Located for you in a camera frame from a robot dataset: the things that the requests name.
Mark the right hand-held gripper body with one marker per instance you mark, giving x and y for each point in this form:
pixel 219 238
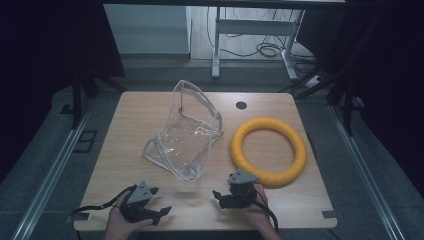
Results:
pixel 242 191

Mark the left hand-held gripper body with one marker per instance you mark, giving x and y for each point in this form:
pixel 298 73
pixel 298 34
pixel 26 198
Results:
pixel 140 195

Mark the clear plastic zipper bag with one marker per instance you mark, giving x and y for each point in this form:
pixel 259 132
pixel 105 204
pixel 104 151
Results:
pixel 186 143

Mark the person's right hand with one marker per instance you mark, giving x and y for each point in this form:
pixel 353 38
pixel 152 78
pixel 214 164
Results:
pixel 257 213

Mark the person's left hand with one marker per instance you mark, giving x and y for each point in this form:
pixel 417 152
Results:
pixel 117 222

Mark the dark floor socket plate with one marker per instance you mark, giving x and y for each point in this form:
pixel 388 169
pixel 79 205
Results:
pixel 85 141

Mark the black round table grommet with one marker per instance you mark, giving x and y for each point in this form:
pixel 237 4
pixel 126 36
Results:
pixel 241 105

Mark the black metal stand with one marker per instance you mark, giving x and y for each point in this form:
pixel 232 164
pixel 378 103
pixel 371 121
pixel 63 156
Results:
pixel 348 106
pixel 77 100

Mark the white power strip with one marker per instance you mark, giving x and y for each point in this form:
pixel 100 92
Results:
pixel 314 81

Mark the dark curtain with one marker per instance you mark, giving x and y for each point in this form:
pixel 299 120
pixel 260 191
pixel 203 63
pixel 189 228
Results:
pixel 386 66
pixel 46 66

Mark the grey metal floor rail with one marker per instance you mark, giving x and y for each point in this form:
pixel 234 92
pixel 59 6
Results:
pixel 50 176
pixel 365 173

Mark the white metal desk frame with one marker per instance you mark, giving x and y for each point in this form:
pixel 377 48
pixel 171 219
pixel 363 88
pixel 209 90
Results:
pixel 253 27

